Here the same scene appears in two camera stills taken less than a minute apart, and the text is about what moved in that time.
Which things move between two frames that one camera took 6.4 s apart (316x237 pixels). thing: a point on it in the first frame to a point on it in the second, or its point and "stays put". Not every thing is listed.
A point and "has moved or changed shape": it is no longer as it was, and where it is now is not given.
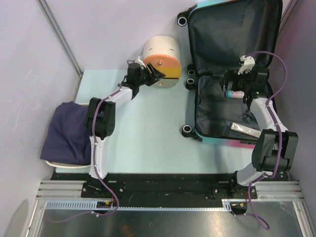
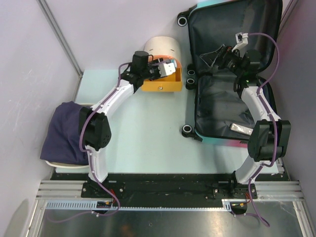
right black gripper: [233, 76] to [221, 59]
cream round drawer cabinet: [164, 53] has moved or changed shape
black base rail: [167, 187] stays put
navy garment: [66, 139] stays put
